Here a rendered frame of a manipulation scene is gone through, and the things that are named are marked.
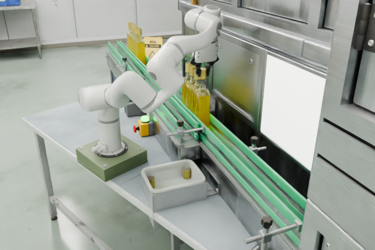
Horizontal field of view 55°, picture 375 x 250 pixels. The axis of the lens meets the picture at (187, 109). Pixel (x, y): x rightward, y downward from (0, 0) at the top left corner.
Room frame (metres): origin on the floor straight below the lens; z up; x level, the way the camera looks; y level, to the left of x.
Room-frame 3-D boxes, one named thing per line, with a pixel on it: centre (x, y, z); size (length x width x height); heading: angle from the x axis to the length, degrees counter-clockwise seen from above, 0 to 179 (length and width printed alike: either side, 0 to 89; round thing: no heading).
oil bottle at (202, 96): (1.49, -0.07, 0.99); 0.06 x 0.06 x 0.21; 22
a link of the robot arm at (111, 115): (1.42, 0.35, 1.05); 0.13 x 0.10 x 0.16; 116
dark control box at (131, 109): (1.97, 0.33, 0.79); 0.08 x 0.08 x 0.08; 21
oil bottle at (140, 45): (2.51, 0.34, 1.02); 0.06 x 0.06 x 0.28; 21
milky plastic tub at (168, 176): (1.19, 0.06, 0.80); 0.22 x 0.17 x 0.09; 111
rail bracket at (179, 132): (1.34, 0.01, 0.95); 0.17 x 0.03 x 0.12; 111
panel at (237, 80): (1.30, -0.29, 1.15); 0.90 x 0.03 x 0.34; 21
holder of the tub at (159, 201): (1.21, 0.03, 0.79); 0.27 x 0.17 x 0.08; 111
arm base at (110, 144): (1.42, 0.36, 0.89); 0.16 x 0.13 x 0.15; 139
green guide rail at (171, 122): (2.18, 0.34, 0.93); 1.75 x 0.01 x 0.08; 21
